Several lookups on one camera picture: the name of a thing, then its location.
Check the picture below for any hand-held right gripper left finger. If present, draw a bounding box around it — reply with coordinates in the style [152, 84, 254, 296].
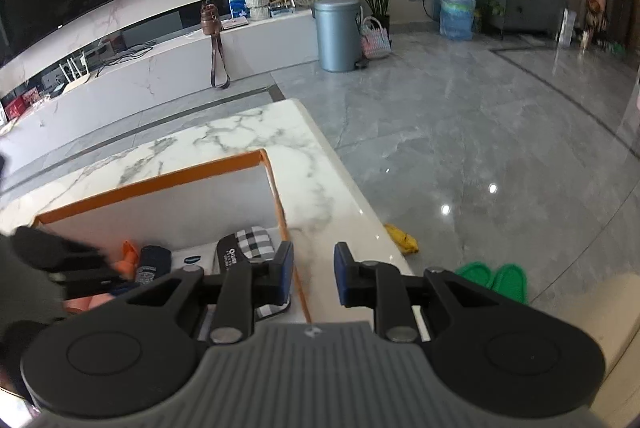
[125, 241, 295, 344]

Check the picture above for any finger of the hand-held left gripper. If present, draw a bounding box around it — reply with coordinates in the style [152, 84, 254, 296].
[47, 265, 130, 300]
[12, 227, 108, 271]

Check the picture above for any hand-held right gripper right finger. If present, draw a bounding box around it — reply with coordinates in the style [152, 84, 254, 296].
[333, 241, 530, 344]

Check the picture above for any black white checkered pack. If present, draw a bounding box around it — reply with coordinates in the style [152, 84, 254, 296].
[215, 225, 292, 320]

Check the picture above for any orange pink bottle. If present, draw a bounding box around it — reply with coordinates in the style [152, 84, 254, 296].
[65, 241, 142, 315]

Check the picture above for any white pack blue oval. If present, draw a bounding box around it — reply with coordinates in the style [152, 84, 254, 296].
[170, 251, 219, 279]

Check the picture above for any orange cardboard box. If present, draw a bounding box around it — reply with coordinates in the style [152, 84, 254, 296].
[32, 148, 313, 344]

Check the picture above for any green slipper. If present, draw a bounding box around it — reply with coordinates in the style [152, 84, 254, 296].
[456, 261, 501, 291]
[492, 263, 528, 306]

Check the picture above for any red box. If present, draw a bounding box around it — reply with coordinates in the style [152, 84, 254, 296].
[4, 88, 42, 120]

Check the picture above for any white router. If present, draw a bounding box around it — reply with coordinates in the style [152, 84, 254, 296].
[59, 51, 94, 95]

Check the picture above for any white marble television bench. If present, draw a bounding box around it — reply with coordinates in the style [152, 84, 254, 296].
[0, 3, 321, 179]

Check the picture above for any pastel woven bag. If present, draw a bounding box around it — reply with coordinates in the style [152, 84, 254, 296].
[360, 16, 392, 59]

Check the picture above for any grey pedal trash can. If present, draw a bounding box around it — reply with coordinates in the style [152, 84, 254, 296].
[314, 0, 362, 73]

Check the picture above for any white woven basket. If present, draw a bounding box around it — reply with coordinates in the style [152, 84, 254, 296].
[246, 0, 271, 22]

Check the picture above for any blue water jug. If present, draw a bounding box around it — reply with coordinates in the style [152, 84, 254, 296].
[439, 0, 476, 42]

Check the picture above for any brown bag with strap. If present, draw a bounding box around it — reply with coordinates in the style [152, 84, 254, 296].
[200, 1, 231, 90]

